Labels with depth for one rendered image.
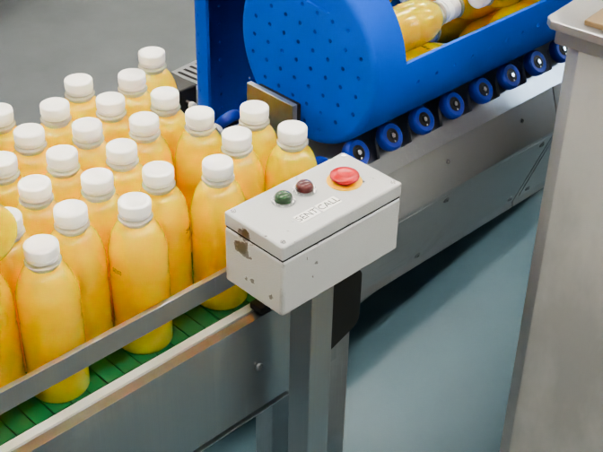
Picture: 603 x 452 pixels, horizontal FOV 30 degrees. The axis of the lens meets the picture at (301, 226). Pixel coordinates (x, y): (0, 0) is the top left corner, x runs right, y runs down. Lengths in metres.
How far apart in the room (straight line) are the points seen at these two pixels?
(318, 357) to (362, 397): 1.21
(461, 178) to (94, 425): 0.80
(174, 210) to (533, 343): 0.85
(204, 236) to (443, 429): 1.32
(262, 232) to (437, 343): 1.60
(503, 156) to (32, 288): 0.97
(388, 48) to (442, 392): 1.27
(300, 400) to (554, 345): 0.62
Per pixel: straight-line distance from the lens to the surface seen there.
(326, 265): 1.33
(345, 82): 1.63
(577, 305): 1.93
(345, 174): 1.36
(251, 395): 1.55
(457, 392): 2.71
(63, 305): 1.28
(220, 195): 1.38
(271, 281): 1.29
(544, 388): 2.07
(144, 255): 1.33
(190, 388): 1.45
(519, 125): 1.99
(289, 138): 1.45
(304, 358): 1.46
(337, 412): 2.02
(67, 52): 4.23
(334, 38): 1.62
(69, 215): 1.30
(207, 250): 1.42
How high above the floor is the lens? 1.83
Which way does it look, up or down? 35 degrees down
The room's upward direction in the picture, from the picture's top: 1 degrees clockwise
